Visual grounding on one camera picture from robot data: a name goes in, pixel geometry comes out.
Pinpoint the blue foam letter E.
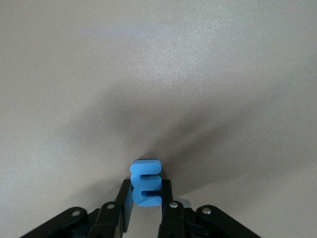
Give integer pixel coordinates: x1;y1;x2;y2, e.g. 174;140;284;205
130;158;163;208

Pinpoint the brown paper table cover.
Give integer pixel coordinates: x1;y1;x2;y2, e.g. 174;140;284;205
0;0;317;238

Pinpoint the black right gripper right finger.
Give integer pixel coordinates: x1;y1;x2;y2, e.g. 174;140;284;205
158;179;261;238

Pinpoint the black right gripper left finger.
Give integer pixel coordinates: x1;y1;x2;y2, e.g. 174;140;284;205
14;179;135;238

